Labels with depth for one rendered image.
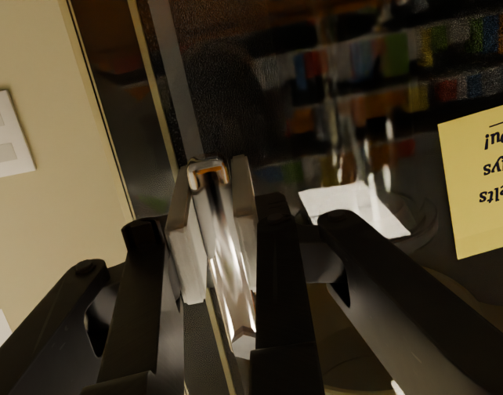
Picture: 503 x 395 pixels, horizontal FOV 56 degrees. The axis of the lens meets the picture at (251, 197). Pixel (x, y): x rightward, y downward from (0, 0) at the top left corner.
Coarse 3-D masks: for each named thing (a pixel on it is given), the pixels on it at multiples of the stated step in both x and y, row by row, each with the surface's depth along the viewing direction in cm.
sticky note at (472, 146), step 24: (456, 120) 23; (480, 120) 23; (456, 144) 23; (480, 144) 23; (456, 168) 23; (480, 168) 24; (456, 192) 24; (480, 192) 24; (456, 216) 24; (480, 216) 24; (456, 240) 25; (480, 240) 25
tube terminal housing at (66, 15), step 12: (60, 0) 21; (72, 24) 21; (72, 36) 21; (72, 48) 22; (84, 60) 22; (84, 72) 22; (84, 84) 22; (96, 108) 23; (96, 120) 23; (108, 144) 23; (108, 156) 23; (120, 180) 24; (120, 192) 24
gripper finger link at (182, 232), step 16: (176, 192) 18; (176, 208) 17; (192, 208) 18; (176, 224) 15; (192, 224) 17; (176, 240) 15; (192, 240) 16; (176, 256) 16; (192, 256) 16; (192, 272) 16; (192, 288) 16
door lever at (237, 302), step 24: (192, 168) 18; (216, 168) 18; (192, 192) 18; (216, 192) 18; (216, 216) 18; (216, 240) 18; (216, 264) 19; (240, 264) 19; (216, 288) 19; (240, 288) 19; (240, 312) 20; (240, 336) 20
